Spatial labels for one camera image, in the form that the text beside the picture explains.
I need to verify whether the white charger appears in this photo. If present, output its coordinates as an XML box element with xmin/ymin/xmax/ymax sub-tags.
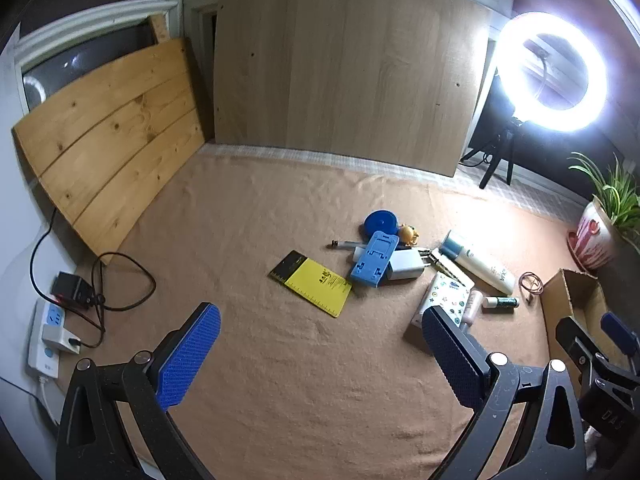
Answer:
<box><xmin>384</xmin><ymin>249</ymin><xmax>431</xmax><ymax>283</ymax></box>

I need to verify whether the white power strip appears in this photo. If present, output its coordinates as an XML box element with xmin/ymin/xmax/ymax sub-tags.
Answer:
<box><xmin>27</xmin><ymin>300</ymin><xmax>68</xmax><ymax>378</ymax></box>

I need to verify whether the small black striped tool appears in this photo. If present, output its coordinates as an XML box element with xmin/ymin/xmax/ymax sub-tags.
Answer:
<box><xmin>425</xmin><ymin>248</ymin><xmax>471</xmax><ymax>283</ymax></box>

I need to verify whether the black cable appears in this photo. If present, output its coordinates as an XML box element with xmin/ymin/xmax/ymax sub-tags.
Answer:
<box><xmin>30</xmin><ymin>207</ymin><xmax>157</xmax><ymax>348</ymax></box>

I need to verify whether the ring light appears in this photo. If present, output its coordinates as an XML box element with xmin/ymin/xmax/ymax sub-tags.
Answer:
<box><xmin>492</xmin><ymin>10</ymin><xmax>608</xmax><ymax>133</ymax></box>

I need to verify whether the yellow notepad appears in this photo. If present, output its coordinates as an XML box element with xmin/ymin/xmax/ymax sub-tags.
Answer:
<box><xmin>268</xmin><ymin>250</ymin><xmax>353</xmax><ymax>319</ymax></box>

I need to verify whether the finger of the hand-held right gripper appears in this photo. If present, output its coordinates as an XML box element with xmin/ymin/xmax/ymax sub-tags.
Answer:
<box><xmin>556</xmin><ymin>317</ymin><xmax>608</xmax><ymax>401</ymax></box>
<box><xmin>601</xmin><ymin>312</ymin><xmax>640</xmax><ymax>376</ymax></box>

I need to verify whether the white power cord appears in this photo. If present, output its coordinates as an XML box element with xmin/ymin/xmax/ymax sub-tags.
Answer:
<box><xmin>35</xmin><ymin>375</ymin><xmax>61</xmax><ymax>428</ymax></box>

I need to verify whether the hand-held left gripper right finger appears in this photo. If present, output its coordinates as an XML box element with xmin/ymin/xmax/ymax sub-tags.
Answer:
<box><xmin>421</xmin><ymin>305</ymin><xmax>587</xmax><ymax>480</ymax></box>

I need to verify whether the light wood board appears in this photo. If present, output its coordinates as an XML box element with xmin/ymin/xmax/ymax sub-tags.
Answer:
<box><xmin>212</xmin><ymin>0</ymin><xmax>493</xmax><ymax>178</ymax></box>

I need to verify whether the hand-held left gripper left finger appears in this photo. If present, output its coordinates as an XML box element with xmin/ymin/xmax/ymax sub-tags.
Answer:
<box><xmin>56</xmin><ymin>302</ymin><xmax>222</xmax><ymax>480</ymax></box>

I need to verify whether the white checkered cloth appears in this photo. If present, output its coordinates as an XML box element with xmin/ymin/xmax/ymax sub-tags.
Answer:
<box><xmin>205</xmin><ymin>142</ymin><xmax>596</xmax><ymax>221</ymax></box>

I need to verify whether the black power adapter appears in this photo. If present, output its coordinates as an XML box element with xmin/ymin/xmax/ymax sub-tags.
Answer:
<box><xmin>51</xmin><ymin>271</ymin><xmax>98</xmax><ymax>308</ymax></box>

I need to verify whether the pine wood board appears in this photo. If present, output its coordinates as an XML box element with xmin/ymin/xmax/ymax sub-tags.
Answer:
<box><xmin>12</xmin><ymin>37</ymin><xmax>207</xmax><ymax>266</ymax></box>

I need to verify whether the narrow wooden slat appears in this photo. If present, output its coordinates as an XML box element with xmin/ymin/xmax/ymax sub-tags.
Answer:
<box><xmin>149</xmin><ymin>14</ymin><xmax>173</xmax><ymax>45</ymax></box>

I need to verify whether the black tripod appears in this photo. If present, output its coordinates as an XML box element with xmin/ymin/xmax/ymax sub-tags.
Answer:
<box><xmin>459</xmin><ymin>117</ymin><xmax>523</xmax><ymax>190</ymax></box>

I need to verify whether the red white plant pot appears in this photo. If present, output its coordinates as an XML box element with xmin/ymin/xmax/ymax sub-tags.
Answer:
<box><xmin>567</xmin><ymin>199</ymin><xmax>618</xmax><ymax>272</ymax></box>

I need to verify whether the green spider plant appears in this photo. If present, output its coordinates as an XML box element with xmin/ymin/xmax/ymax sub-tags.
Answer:
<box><xmin>567</xmin><ymin>152</ymin><xmax>640</xmax><ymax>256</ymax></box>

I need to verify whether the white sunscreen bottle blue cap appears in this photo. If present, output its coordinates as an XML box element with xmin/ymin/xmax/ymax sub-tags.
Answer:
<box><xmin>439</xmin><ymin>230</ymin><xmax>516</xmax><ymax>296</ymax></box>

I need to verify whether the small green white tube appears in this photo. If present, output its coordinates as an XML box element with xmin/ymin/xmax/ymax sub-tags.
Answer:
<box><xmin>482</xmin><ymin>296</ymin><xmax>521</xmax><ymax>312</ymax></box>

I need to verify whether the white plug adapter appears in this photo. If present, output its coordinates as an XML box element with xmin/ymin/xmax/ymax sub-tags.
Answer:
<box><xmin>41</xmin><ymin>324</ymin><xmax>83</xmax><ymax>356</ymax></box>

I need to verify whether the blue phone stand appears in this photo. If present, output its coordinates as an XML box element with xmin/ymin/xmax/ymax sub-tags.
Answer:
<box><xmin>349</xmin><ymin>231</ymin><xmax>401</xmax><ymax>288</ymax></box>

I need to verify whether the cardboard box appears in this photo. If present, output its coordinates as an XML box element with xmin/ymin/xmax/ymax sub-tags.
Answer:
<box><xmin>541</xmin><ymin>268</ymin><xmax>632</xmax><ymax>376</ymax></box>

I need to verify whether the blue round disc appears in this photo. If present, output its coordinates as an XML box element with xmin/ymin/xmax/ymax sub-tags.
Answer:
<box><xmin>364</xmin><ymin>210</ymin><xmax>399</xmax><ymax>237</ymax></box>

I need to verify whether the white printed box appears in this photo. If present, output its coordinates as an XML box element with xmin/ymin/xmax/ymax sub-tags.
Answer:
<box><xmin>404</xmin><ymin>272</ymin><xmax>476</xmax><ymax>356</ymax></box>

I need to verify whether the white window frame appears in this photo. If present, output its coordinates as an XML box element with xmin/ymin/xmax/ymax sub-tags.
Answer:
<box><xmin>12</xmin><ymin>0</ymin><xmax>181</xmax><ymax>116</ymax></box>

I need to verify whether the coiled brown wire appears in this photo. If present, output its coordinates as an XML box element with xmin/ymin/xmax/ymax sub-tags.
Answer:
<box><xmin>519</xmin><ymin>272</ymin><xmax>545</xmax><ymax>303</ymax></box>

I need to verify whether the pink tube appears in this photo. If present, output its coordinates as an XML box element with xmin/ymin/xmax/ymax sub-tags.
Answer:
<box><xmin>460</xmin><ymin>290</ymin><xmax>485</xmax><ymax>333</ymax></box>

